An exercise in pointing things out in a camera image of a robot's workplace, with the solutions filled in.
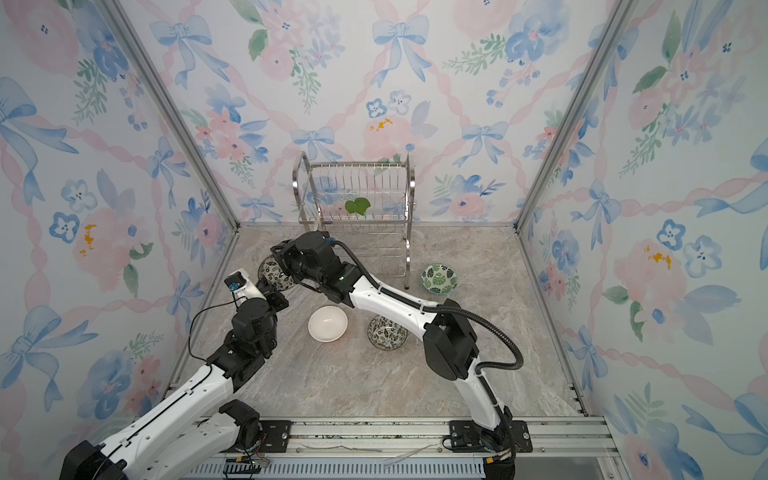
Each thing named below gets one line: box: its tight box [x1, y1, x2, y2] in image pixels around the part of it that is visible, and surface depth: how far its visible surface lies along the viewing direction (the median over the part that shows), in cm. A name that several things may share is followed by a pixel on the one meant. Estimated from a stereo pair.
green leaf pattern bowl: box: [420, 264, 459, 295], surface depth 104 cm
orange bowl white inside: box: [308, 305, 349, 343], surface depth 92 cm
